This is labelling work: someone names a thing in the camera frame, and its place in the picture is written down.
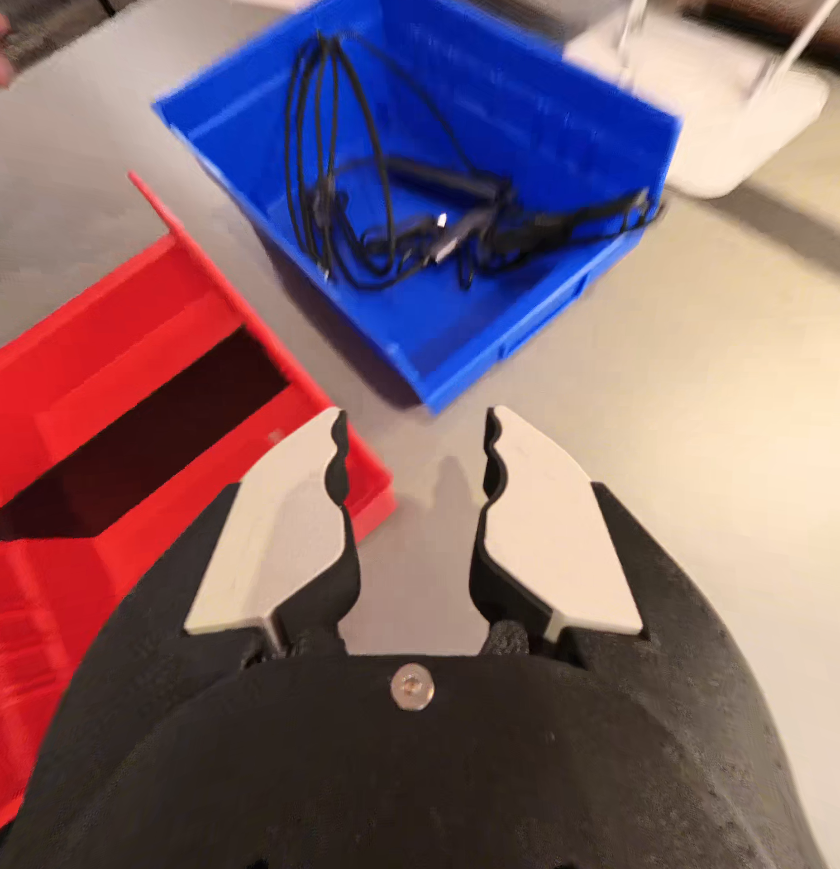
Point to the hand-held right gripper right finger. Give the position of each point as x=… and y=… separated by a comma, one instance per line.
x=556, y=543

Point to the white stand base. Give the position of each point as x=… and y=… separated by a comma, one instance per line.
x=719, y=122

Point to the red storage bin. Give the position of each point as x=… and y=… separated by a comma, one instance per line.
x=121, y=353

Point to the blue storage bin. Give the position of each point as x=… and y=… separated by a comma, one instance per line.
x=461, y=326

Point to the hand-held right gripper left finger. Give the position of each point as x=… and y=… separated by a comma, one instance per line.
x=270, y=543

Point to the black bin divider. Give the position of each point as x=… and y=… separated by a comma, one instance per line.
x=155, y=434

